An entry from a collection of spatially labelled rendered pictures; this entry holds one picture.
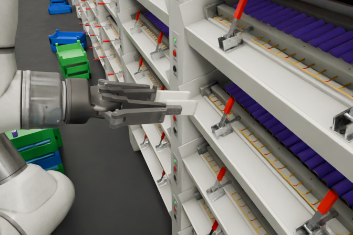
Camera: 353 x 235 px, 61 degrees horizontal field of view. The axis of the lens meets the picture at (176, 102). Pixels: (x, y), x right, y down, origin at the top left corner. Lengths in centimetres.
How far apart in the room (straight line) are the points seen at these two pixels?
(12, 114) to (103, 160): 130
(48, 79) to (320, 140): 38
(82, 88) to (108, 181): 118
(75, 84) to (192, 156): 50
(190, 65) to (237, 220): 38
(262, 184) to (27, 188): 66
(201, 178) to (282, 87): 46
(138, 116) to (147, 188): 110
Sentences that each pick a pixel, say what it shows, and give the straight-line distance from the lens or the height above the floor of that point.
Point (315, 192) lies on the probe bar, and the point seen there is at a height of 79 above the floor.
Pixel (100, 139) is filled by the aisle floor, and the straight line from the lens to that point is 189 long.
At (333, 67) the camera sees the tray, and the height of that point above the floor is 99.
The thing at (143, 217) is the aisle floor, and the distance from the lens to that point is 146.
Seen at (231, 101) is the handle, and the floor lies 84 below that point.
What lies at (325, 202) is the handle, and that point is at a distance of 48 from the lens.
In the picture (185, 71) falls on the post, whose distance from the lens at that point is 74.
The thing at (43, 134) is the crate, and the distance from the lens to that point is 143.
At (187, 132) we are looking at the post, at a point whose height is 64.
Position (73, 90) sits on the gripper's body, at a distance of 48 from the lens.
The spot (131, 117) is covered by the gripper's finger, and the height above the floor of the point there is 89.
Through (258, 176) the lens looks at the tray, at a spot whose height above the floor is 76.
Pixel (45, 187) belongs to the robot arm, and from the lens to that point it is 99.
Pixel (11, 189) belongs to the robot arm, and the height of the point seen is 52.
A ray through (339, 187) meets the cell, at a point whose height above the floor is 80.
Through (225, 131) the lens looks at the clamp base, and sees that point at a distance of 65.
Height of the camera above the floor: 117
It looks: 33 degrees down
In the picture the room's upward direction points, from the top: straight up
